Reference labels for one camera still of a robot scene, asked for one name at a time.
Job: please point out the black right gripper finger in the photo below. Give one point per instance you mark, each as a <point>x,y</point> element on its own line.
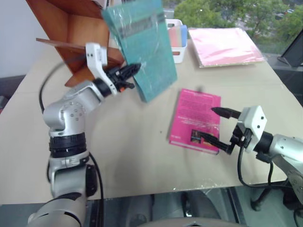
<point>227,112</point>
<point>217,142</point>

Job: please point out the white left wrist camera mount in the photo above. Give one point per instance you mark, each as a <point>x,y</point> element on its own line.
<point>95,59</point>

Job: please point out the blue pad in basket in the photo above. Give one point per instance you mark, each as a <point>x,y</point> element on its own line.
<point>184,34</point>

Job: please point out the white plastic basket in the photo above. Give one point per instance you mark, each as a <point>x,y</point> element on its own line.
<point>178,54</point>

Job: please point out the black stand leg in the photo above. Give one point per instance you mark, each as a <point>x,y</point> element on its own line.
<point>259,201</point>

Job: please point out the pink paper folder stack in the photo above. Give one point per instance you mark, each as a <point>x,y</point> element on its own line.
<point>225,46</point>

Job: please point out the teal book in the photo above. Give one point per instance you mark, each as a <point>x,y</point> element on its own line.
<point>149,47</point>

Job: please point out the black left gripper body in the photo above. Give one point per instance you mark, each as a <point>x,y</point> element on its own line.
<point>116,76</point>

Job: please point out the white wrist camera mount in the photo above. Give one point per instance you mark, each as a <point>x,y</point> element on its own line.
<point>95,59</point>
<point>254,120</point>

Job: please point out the pink pad in basket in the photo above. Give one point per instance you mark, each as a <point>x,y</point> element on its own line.
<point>174,36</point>

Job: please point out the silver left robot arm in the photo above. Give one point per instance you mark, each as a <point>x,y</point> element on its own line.
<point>71,113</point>

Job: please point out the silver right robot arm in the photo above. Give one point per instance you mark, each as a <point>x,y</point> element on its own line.
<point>284,146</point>

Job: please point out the dark grey furniture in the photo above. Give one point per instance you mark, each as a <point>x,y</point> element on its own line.
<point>10,87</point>

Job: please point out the wooden bookshelf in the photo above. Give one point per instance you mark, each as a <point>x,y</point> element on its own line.
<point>78,35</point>

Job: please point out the black monitor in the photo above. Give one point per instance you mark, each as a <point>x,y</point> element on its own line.
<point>294,52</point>

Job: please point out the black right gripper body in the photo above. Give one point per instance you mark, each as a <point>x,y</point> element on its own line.
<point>239,138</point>

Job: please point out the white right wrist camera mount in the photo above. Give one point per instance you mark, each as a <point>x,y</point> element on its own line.
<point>254,120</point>

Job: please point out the magenta book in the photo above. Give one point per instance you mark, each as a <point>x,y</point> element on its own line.
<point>191,113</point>

